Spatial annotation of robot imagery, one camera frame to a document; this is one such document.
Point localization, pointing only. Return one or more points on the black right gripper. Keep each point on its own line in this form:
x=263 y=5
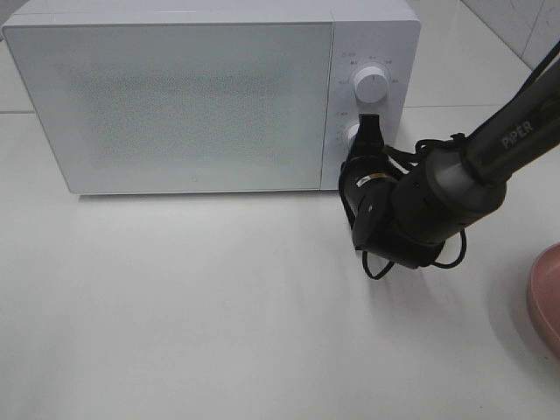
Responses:
x=364 y=162

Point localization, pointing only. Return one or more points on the pink round plate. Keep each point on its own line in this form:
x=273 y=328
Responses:
x=543 y=297

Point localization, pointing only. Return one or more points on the white microwave door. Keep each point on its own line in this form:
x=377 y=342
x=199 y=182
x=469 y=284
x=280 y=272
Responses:
x=179 y=108

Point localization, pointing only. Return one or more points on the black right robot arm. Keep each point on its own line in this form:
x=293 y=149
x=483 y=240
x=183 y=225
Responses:
x=404 y=206

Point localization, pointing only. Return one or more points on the lower white timer knob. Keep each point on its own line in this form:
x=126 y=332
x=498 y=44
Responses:
x=350 y=133

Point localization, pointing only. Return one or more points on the upper white power knob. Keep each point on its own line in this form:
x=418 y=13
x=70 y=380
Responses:
x=370 y=83

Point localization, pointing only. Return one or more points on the white microwave oven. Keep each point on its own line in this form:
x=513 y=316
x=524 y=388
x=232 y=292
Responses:
x=383 y=32

